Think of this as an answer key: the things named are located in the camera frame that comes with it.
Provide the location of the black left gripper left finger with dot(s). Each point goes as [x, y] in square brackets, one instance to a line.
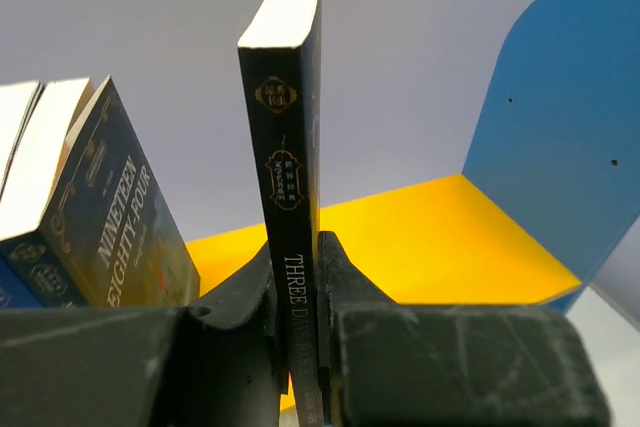
[215, 362]

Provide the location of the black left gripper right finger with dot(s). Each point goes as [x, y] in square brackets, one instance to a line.
[383, 363]

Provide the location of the Nineteen Eighty-Four book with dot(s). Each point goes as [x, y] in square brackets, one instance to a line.
[108, 221]

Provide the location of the Three Days to See book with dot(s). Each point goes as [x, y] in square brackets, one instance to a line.
[280, 63]

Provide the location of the blue and yellow bookshelf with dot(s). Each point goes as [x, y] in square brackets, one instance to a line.
[549, 187]

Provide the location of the upright blue orange book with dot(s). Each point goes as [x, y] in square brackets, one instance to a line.
[29, 185]

